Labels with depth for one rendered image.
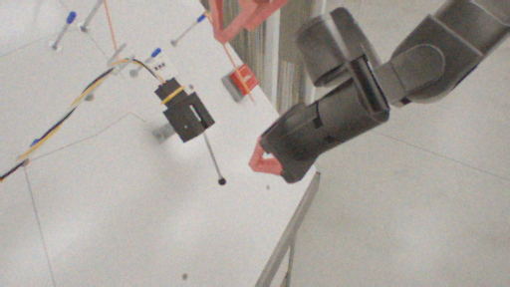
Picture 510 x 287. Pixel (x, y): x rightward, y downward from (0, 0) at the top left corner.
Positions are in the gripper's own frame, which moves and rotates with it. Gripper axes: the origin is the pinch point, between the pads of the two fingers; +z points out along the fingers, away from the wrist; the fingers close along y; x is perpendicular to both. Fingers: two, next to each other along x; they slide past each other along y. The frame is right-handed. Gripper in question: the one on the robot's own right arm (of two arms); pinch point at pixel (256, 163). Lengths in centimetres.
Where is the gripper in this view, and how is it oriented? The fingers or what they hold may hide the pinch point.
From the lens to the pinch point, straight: 47.6
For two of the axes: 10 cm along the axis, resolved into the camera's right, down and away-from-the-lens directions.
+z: -5.9, 3.9, 7.1
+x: 6.2, 7.8, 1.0
